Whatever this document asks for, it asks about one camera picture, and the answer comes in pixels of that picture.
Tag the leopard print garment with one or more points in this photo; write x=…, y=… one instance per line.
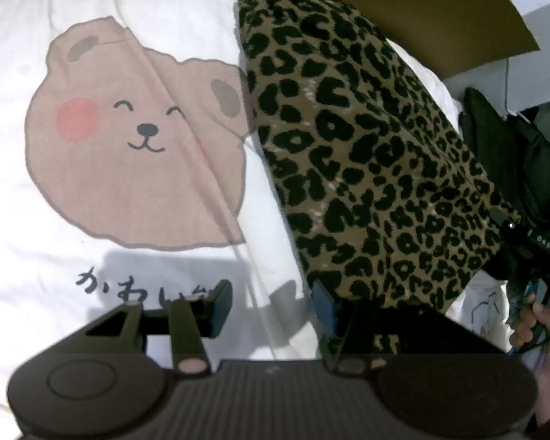
x=371, y=146

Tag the white line-print cloth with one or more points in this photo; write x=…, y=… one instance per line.
x=486, y=316

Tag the brown cardboard sheet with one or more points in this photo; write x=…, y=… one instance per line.
x=440, y=9

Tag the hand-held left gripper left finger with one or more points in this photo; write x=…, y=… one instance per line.
x=222, y=305

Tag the dark bags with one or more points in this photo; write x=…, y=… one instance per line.
x=508, y=146

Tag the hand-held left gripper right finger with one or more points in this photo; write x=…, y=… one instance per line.
x=325, y=307

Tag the white bear print bedsheet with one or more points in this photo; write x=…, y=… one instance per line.
x=133, y=146

